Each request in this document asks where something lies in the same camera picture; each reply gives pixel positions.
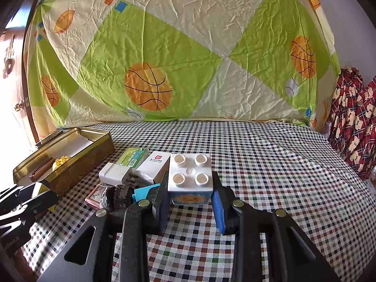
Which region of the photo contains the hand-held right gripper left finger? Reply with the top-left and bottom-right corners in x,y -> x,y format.
38,170 -> 171,282

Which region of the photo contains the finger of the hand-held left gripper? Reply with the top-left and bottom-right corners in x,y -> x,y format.
15,190 -> 60,216
0,184 -> 22,204

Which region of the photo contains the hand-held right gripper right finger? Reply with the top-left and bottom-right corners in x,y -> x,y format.
211,170 -> 342,282

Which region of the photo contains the blue building block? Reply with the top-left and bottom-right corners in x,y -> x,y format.
131,184 -> 161,204

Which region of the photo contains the white building block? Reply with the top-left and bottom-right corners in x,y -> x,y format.
167,153 -> 215,206

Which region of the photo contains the gold metal tin box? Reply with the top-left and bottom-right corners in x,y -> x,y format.
12,126 -> 116,197

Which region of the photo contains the white charger plug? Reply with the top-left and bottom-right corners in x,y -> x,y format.
98,162 -> 142,187

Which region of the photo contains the yellow toy piece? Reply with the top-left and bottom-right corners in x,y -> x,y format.
52,156 -> 71,171

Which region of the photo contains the white paper box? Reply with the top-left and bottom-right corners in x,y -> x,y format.
135,150 -> 172,184

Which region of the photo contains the dark round object silver base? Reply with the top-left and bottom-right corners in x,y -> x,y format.
100,183 -> 133,212

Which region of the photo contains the small pink framed box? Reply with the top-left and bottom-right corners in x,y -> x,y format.
85,184 -> 108,211

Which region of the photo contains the green clear plastic box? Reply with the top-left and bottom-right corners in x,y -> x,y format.
116,147 -> 150,170

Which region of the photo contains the checked bed sheet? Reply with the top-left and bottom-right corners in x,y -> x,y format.
18,120 -> 376,282

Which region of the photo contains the white paper sheet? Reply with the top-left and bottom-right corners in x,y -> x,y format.
63,133 -> 96,157

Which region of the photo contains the wooden door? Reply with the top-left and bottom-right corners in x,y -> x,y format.
0,0 -> 47,145

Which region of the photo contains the basketball print quilt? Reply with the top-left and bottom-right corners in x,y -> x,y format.
22,0 -> 342,130

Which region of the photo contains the red plaid bear cloth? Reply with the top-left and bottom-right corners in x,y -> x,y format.
325,66 -> 376,180

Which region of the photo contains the comb with wooden handle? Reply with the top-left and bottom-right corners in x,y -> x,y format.
29,159 -> 55,181

